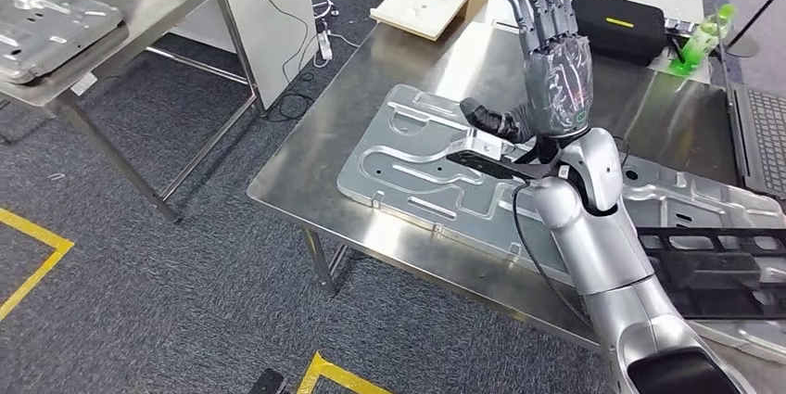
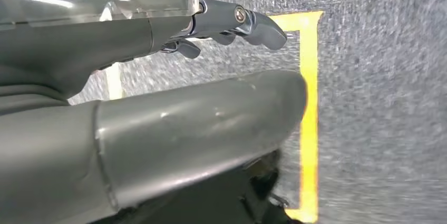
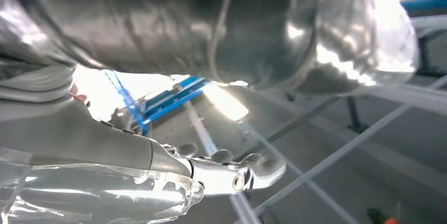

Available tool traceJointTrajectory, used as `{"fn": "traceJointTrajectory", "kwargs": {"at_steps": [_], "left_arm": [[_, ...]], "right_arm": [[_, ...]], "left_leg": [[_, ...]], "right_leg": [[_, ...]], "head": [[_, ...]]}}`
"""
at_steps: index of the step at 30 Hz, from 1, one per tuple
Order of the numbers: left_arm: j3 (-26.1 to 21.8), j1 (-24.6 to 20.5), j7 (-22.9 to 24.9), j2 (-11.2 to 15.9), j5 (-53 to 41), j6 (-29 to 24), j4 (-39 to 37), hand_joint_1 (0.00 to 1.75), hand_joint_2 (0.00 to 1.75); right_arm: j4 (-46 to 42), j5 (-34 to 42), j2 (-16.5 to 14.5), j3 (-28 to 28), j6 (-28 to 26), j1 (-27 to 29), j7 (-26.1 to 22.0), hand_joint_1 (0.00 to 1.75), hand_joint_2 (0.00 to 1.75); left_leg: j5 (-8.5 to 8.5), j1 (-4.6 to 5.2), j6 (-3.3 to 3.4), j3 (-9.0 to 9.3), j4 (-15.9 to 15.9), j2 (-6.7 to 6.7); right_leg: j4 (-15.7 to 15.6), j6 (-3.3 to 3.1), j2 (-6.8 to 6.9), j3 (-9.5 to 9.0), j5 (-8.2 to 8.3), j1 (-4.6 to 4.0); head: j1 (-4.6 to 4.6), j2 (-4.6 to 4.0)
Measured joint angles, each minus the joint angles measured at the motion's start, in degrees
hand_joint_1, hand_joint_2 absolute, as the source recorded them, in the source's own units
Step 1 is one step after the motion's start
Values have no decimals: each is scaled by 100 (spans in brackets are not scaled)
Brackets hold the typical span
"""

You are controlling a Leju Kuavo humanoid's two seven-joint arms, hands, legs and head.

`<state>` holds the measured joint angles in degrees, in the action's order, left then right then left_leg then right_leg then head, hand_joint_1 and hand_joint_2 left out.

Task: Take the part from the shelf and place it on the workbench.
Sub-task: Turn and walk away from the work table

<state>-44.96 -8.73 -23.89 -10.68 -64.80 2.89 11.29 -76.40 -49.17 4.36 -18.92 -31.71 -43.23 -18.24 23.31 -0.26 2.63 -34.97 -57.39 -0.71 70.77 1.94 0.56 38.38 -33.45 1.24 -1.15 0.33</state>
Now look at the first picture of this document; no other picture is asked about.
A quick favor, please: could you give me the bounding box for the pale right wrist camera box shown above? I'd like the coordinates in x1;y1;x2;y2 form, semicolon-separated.
452;128;506;160

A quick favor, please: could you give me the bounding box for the green plastic bottle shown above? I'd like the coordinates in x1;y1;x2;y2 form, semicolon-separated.
669;3;737;78

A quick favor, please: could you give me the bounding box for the black plastic plate frame part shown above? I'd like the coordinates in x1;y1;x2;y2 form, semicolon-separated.
635;226;786;323

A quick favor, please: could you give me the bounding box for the black power cable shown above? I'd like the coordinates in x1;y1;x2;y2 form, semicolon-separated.
240;0;318;124

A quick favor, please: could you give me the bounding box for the stamped sheet metal panel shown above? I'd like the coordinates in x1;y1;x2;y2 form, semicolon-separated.
0;0;126;86
336;83;786;362

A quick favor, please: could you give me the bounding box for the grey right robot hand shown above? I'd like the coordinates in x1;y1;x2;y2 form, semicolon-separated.
459;0;596;146

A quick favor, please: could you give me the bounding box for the grey laptop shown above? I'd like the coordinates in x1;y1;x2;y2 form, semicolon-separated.
712;6;786;201

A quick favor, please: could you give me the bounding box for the black case with yellow label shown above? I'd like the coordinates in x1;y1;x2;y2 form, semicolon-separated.
571;0;668;67

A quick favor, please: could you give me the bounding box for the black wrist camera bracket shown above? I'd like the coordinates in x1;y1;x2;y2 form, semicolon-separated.
446;150;567;184

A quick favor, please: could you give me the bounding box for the white board panel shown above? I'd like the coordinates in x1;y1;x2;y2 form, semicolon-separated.
171;0;319;112

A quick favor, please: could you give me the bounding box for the grey round stand base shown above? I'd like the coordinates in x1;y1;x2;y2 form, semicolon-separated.
726;0;786;60

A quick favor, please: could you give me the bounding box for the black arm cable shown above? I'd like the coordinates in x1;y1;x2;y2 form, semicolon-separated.
511;181;594;330

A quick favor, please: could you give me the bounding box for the stainless steel workbench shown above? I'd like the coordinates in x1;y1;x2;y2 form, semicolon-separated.
247;21;786;394

